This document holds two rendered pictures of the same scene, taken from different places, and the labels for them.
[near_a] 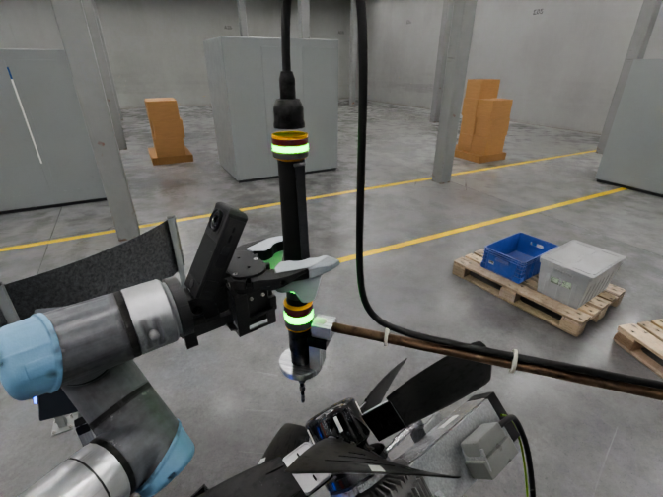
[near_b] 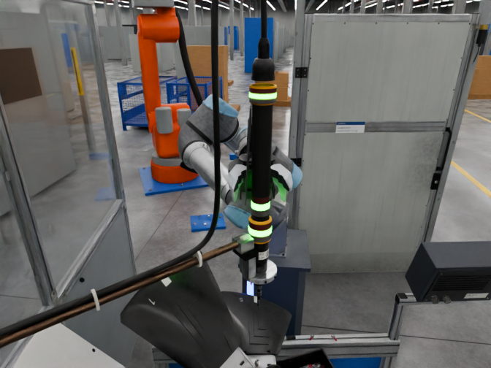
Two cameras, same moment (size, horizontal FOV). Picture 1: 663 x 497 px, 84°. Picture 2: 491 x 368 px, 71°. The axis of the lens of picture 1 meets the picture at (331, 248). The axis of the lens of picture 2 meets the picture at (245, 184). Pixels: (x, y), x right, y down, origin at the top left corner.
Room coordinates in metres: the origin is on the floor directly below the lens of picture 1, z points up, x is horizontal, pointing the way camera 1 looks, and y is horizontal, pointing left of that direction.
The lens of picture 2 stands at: (0.76, -0.42, 1.89)
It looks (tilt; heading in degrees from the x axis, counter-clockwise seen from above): 24 degrees down; 125
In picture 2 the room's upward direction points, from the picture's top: straight up
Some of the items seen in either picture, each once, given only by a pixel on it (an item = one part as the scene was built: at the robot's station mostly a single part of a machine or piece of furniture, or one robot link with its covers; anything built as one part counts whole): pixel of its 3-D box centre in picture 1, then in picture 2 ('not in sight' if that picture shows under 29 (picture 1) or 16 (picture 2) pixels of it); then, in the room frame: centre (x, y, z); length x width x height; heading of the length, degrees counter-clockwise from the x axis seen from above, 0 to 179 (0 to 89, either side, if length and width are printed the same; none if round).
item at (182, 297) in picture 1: (222, 296); (256, 169); (0.39, 0.14, 1.63); 0.12 x 0.08 x 0.09; 127
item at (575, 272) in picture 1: (577, 273); not in sight; (2.68, -2.06, 0.31); 0.60 x 0.42 x 0.33; 125
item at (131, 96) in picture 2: not in sight; (150, 101); (-5.32, 4.62, 0.49); 1.27 x 0.88 x 0.98; 118
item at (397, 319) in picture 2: (91, 446); (397, 317); (0.66, 0.66, 0.96); 0.03 x 0.03 x 0.20; 37
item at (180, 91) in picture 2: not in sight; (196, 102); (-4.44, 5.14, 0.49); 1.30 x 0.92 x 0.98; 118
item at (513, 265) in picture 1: (519, 256); not in sight; (3.10, -1.78, 0.25); 0.60 x 0.41 x 0.22; 125
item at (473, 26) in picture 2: not in sight; (475, 44); (0.59, 2.37, 1.82); 0.09 x 0.04 x 0.23; 37
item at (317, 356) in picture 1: (306, 342); (255, 254); (0.45, 0.04, 1.50); 0.09 x 0.07 x 0.10; 72
